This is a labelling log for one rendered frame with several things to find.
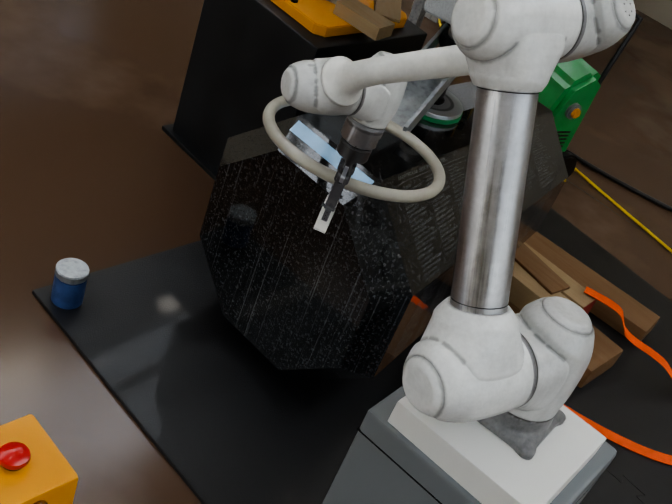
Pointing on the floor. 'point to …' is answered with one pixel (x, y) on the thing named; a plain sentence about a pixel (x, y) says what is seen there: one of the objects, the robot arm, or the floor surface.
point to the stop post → (64, 489)
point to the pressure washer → (575, 95)
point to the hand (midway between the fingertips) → (325, 214)
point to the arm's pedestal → (420, 468)
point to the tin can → (69, 283)
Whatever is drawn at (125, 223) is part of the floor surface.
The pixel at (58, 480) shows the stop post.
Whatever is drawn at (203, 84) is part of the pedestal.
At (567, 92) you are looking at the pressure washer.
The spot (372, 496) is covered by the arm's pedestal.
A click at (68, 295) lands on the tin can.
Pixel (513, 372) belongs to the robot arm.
